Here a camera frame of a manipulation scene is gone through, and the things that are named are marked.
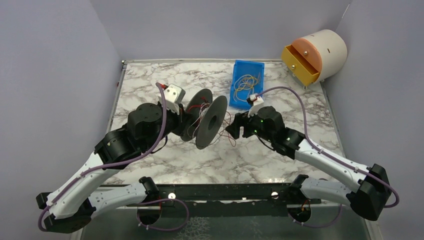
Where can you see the blue plastic bin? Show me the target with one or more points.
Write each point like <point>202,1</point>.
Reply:
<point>247,79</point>

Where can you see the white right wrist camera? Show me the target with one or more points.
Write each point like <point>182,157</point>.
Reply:
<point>256,102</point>

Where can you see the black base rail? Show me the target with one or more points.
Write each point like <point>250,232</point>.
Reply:
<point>200,200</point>

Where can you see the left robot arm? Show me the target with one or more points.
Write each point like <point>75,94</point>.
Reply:
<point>72,206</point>

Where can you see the dark grey perforated spool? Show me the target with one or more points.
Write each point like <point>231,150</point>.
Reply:
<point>206,117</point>

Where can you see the round cream drawer cabinet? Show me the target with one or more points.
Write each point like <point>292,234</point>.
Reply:
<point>315,57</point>

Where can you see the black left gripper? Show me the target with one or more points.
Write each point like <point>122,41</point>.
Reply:
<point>180,122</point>

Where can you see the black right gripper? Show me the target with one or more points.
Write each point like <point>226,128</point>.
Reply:
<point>240,124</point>

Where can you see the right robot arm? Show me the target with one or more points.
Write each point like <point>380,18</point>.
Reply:
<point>364,189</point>

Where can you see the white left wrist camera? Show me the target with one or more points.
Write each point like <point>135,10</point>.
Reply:
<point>173,95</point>

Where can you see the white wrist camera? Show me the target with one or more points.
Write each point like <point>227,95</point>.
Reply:
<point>173,95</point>
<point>256,102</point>

